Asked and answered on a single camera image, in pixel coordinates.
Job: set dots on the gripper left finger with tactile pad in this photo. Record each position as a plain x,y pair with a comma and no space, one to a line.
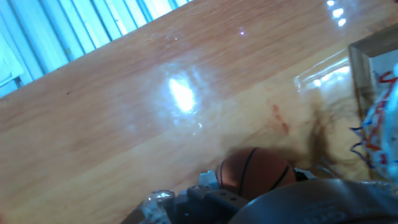
214,205

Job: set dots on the gripper right finger with tactile pad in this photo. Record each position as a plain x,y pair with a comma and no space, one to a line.
303,175

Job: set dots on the small orange toy basketball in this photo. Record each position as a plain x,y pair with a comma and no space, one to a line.
256,172

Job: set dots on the toy basketball hoop stand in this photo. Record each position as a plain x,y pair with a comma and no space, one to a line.
379,118

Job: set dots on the glossy wooden board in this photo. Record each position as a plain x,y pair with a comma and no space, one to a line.
155,124

